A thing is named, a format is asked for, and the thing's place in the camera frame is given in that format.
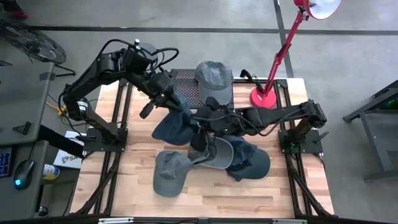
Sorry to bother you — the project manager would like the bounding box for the white yellow can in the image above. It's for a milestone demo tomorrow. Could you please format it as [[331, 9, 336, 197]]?
[[42, 163, 60, 181]]

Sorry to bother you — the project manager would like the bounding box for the black metal side desk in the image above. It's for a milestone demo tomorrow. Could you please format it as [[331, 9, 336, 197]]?
[[343, 79, 398, 181]]

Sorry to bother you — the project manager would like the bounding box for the small black desk object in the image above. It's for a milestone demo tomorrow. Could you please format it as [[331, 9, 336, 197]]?
[[12, 121, 32, 136]]

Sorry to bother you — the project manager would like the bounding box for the grey baseball cap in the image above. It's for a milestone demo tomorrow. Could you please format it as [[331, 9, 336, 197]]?
[[195, 60, 234, 106], [152, 150, 193, 198], [187, 133, 234, 170]]

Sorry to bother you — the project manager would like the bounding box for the white cardboard box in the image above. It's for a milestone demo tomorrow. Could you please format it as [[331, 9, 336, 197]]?
[[52, 129, 86, 170]]

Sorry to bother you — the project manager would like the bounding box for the black cable clamp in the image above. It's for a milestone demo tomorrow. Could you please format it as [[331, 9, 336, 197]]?
[[239, 68, 264, 91]]

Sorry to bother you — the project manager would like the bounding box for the dark green baseball cap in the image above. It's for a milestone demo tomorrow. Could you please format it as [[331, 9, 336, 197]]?
[[226, 148, 271, 182]]

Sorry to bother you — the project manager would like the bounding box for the dark grey desk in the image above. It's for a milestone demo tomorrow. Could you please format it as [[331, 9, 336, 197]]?
[[0, 139, 50, 222]]

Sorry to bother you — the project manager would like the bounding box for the black bar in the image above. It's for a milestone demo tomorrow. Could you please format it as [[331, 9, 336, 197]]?
[[37, 124, 86, 159]]

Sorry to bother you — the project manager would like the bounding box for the black floor fan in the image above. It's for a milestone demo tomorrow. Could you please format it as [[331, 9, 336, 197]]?
[[0, 18, 77, 77]]

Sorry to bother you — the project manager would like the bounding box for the black computer mouse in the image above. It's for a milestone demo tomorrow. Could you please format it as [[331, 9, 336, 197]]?
[[12, 159, 35, 190]]

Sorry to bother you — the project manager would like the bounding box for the person's leg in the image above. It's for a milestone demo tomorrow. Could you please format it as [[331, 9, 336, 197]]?
[[0, 0, 29, 19]]

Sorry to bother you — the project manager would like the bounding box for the silver metal bracket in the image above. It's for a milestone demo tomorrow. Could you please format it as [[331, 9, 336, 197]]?
[[98, 217, 134, 224], [272, 218, 308, 224]]

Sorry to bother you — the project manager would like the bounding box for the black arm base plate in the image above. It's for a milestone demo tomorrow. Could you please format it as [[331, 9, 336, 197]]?
[[279, 129, 324, 155], [83, 127, 129, 153]]

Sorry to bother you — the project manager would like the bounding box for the yellow power cable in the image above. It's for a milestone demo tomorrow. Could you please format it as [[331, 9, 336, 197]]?
[[45, 101, 69, 114]]

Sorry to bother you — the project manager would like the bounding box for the black perforated metal stand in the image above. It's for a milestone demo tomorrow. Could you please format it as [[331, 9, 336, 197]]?
[[169, 68, 234, 110]]

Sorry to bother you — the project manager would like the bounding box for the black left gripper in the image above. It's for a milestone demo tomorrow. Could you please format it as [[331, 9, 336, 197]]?
[[139, 86, 184, 119]]

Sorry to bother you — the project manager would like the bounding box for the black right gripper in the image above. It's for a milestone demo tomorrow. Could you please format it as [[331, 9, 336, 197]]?
[[189, 96, 242, 154]]

